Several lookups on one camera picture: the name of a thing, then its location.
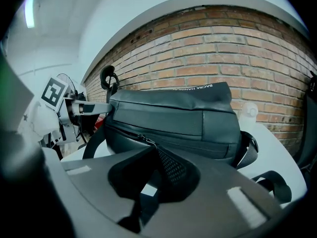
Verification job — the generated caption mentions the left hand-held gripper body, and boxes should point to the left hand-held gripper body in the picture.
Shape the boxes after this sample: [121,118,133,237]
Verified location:
[40,76,86,144]

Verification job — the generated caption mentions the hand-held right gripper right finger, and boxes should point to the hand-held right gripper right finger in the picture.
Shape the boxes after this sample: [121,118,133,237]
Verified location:
[138,145,286,238]

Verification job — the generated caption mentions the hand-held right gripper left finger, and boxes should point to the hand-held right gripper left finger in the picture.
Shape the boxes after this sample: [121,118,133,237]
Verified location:
[41,146,160,229]

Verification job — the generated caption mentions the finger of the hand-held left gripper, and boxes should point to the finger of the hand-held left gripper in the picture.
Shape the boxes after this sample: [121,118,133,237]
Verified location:
[73,101,120,116]

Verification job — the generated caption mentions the black leather bag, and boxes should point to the black leather bag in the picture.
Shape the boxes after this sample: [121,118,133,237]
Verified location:
[82,81,293,205]

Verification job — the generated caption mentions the red plastic box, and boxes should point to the red plastic box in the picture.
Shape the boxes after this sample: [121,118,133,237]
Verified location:
[95,115,107,129]

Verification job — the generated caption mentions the long ceiling light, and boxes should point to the long ceiling light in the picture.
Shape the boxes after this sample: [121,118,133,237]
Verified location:
[24,0,37,29]

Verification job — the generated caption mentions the white translucent bottle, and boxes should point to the white translucent bottle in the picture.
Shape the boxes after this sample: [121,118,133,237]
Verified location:
[238,101,259,134]

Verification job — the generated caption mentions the black wire fan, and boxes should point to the black wire fan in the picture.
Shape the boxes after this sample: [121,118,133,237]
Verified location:
[56,72,87,102]

